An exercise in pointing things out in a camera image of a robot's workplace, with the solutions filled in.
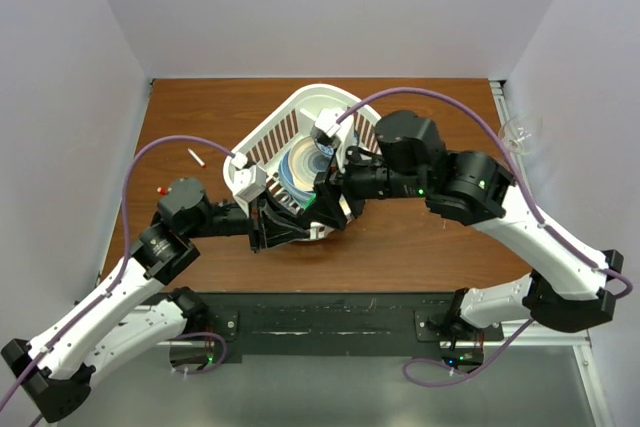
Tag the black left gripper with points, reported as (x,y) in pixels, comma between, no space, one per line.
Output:
(267,229)

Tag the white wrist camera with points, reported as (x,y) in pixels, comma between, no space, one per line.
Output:
(249,180)
(336,115)

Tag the beige blue swirl plate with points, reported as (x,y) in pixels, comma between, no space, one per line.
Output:
(302,150)

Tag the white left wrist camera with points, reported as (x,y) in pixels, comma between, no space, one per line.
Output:
(249,180)

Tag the blue floral ceramic bowl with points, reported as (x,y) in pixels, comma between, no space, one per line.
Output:
(333,137)

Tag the black green highlighter pen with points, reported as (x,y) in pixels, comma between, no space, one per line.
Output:
(308,200)

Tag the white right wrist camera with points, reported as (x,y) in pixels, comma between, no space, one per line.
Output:
(336,115)

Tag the blue rimmed plate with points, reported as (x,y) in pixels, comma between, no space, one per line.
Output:
(298,181)

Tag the white red marker pen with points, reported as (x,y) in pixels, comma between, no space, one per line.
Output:
(197,158)

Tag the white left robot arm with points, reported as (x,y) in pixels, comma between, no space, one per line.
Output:
(59,368)

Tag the clear wine glass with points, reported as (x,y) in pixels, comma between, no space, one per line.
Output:
(522,134)

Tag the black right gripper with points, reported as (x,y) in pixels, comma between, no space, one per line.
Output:
(329,186)

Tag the white plastic dish basket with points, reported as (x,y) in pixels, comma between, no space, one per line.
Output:
(268,143)

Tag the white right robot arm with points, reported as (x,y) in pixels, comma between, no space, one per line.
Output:
(566,289)

